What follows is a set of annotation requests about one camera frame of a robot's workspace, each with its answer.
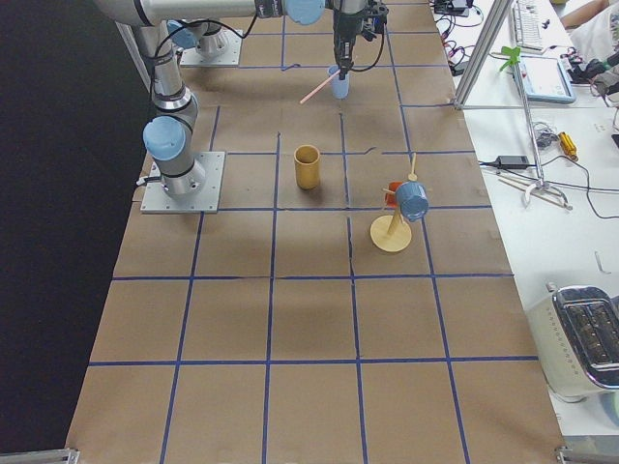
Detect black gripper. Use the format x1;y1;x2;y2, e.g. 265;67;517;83
332;0;388;80

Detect pink chopstick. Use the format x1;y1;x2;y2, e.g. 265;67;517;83
299;64;354;104

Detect light blue plastic cup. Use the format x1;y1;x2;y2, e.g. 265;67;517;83
328;65;350;100

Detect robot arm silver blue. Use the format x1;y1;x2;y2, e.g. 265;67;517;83
167;0;389;81
96;1;332;198

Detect bamboo cylinder holder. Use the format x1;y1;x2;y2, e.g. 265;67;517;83
294;145;320;190

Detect orange mug on tree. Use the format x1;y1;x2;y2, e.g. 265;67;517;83
385;181;402;209

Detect blue mug on tree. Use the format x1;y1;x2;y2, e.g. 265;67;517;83
396;181;429;222

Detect wooden mug tree stand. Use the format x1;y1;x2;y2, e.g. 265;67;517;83
369;153;419;252

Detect black power adapter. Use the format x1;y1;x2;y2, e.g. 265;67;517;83
496;155;530;170

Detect white keyboard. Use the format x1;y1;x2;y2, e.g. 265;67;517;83
510;0;545;52

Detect blue framed tablet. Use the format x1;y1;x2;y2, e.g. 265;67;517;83
520;55;576;104

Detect green clamp stand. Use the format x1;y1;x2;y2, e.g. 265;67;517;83
500;46;552;187

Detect yellow screwdriver tool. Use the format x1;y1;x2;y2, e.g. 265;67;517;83
558;131;578;161

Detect brown paper table mat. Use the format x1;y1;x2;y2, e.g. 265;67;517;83
67;1;561;463

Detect wooden chopstick on desk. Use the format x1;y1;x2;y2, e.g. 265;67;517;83
498;176;573;211

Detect allen key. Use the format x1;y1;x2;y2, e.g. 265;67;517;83
594;250;608;274

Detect silver toaster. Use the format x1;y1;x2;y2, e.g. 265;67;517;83
525;285;618;402

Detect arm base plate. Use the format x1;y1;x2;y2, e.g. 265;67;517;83
140;152;226;214
180;29;242;68

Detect aluminium frame post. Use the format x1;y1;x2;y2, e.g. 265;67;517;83
453;0;512;109

